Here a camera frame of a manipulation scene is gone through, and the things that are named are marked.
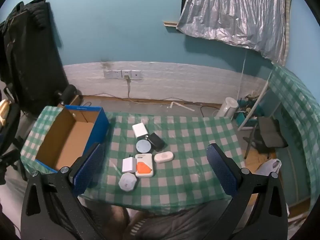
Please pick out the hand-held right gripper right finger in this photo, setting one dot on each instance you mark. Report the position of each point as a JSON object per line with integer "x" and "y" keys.
{"x": 222, "y": 172}

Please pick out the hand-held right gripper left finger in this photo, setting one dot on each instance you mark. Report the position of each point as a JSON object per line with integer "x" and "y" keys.
{"x": 87, "y": 171}

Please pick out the blue cardboard box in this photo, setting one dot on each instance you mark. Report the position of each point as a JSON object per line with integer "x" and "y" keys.
{"x": 67, "y": 140}

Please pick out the white octagonal device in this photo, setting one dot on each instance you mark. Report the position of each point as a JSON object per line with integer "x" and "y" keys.
{"x": 127, "y": 182}

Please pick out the small white plug charger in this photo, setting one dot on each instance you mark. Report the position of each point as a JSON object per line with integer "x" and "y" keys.
{"x": 128, "y": 165}

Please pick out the white and orange power bank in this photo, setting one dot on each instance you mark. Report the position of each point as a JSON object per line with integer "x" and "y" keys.
{"x": 145, "y": 168}

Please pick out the white oval device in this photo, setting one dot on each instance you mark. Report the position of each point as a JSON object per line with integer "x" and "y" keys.
{"x": 163, "y": 157}

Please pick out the green checked tablecloth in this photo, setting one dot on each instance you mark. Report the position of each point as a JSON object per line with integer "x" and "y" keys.
{"x": 187, "y": 155}

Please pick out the white plastic bag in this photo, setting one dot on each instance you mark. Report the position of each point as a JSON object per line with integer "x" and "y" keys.
{"x": 270, "y": 167}

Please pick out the grey round device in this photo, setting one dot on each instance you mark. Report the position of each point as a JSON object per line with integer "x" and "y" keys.
{"x": 143, "y": 146}

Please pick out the dark folding chair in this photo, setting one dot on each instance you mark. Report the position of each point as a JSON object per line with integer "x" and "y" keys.
{"x": 270, "y": 132}

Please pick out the white humidifier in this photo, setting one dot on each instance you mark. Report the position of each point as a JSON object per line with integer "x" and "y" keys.
{"x": 227, "y": 107}

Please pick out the white square charger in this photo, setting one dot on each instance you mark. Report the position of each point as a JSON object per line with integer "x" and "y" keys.
{"x": 140, "y": 130}

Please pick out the black rectangular device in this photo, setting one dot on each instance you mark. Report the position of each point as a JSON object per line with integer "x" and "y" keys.
{"x": 157, "y": 142}

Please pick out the striped cloth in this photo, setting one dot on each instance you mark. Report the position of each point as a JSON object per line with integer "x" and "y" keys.
{"x": 140, "y": 226}

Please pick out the white floor strip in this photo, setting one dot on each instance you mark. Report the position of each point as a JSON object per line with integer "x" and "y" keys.
{"x": 182, "y": 105}

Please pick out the black dumbbell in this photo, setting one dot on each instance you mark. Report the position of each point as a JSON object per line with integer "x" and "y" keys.
{"x": 68, "y": 93}

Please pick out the beige wooden object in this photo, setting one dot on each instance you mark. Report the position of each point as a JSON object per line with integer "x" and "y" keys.
{"x": 4, "y": 111}

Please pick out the black hanging jacket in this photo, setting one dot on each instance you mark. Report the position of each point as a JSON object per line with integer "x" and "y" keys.
{"x": 27, "y": 55}

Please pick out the silver foil curtain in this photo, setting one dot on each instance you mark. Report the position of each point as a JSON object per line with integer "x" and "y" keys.
{"x": 237, "y": 12}

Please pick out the green checked wall cloth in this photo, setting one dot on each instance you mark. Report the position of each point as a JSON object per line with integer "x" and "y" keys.
{"x": 297, "y": 110}

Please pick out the white wall socket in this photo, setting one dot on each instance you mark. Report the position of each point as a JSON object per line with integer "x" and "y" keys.
{"x": 136, "y": 74}
{"x": 126, "y": 73}
{"x": 112, "y": 74}

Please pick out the wooden wall strip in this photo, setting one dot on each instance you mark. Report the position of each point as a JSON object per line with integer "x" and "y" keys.
{"x": 170, "y": 24}

